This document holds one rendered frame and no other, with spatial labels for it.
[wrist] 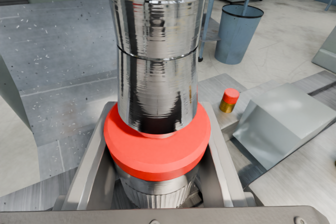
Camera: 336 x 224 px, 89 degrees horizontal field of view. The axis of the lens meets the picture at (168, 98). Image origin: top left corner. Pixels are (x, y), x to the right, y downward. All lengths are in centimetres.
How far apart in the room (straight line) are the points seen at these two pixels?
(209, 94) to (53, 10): 33
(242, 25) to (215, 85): 195
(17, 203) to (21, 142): 150
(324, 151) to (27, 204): 35
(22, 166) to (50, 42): 133
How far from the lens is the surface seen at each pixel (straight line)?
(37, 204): 31
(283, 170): 19
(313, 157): 22
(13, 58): 43
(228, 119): 20
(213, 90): 30
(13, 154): 177
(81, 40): 41
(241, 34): 229
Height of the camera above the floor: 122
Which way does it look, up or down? 43 degrees down
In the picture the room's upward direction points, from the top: 3 degrees clockwise
